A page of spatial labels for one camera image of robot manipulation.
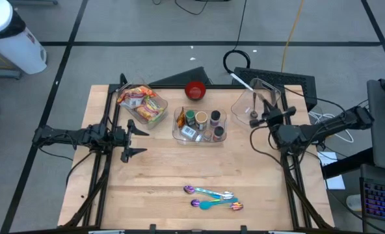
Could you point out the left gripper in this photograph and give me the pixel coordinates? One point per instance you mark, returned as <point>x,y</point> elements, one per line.
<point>121,137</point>

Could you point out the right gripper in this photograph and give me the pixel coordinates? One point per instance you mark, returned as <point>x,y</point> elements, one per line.
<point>273,117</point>

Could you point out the green red ramen packet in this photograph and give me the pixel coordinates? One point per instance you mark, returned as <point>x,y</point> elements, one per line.
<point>151,109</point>

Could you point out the taco seasoning mix packet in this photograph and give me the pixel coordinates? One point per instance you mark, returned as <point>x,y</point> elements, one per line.
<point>180,118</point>

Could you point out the white lid spice jar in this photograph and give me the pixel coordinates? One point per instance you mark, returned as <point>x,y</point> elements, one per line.
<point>188,131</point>

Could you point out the purple label spice bottle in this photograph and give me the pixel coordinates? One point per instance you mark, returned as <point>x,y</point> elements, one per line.
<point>215,114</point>

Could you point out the orange spice bottle black lid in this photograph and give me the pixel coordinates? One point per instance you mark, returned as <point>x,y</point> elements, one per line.
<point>218,131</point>

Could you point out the green lid spice jar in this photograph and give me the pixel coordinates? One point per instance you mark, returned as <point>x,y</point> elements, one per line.
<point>190,114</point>

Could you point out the small cork lid saffron jar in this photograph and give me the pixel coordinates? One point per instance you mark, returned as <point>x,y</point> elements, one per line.
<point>207,134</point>

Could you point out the tan lid seasoning jar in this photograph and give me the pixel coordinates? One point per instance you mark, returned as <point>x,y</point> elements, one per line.
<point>201,116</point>

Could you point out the purple head iridescent spoon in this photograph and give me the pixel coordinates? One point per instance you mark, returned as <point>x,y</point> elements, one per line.
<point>188,189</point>
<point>195,203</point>

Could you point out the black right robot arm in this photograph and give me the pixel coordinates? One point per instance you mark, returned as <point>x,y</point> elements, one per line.
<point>329,126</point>

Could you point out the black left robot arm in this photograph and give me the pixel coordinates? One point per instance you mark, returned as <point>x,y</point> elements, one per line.
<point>65,135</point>

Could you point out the clear plastic bin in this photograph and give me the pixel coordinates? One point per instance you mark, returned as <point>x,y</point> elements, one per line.
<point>164,106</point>
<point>241,113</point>
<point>192,143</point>

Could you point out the black vented computer case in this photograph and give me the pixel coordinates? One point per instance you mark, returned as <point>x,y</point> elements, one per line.
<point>293,79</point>

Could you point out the red black bowl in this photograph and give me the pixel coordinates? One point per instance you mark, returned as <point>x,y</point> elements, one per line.
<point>195,90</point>

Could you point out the black wedge panel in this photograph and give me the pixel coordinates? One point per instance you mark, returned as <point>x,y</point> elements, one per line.
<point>189,78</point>

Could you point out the teal spoon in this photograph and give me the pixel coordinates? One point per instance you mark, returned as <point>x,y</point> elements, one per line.
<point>206,205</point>

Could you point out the silver aluminium strip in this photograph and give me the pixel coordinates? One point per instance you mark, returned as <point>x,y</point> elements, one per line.
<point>282,232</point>
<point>106,232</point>

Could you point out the white paper sheet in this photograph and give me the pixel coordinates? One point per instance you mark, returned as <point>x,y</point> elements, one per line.
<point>336,182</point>

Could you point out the rainbow iridescent spoon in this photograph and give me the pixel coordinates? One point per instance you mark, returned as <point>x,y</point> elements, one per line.
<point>237,205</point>

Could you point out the grey desk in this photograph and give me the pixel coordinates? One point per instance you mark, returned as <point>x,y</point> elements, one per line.
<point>384,139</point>

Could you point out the white mouse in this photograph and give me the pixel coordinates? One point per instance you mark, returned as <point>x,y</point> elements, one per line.
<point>353,202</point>

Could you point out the backlit keyboard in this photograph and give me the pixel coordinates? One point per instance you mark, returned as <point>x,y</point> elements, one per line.
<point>381,201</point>

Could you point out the grey metal stand base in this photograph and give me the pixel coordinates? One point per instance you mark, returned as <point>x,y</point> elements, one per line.
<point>4,73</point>

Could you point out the white trash can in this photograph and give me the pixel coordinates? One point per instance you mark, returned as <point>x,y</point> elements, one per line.
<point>17,48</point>

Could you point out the black frame clamp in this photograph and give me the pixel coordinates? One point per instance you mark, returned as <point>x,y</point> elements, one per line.
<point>152,228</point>
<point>243,229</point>

